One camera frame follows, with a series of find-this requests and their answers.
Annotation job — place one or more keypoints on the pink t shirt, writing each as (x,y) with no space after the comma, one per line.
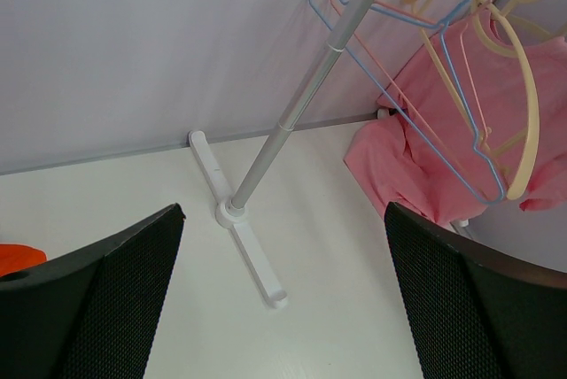
(392,163)

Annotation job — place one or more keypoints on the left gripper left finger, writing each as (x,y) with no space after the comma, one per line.
(91,313)

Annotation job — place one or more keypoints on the orange t shirt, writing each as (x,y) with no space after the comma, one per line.
(16,257)

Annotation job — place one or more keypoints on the metal clothes rack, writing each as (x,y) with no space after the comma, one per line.
(231,211)

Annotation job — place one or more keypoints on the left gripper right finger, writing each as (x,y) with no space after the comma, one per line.
(475,312)

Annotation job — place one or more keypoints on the blue wire hanger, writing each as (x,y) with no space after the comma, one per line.
(342,32)

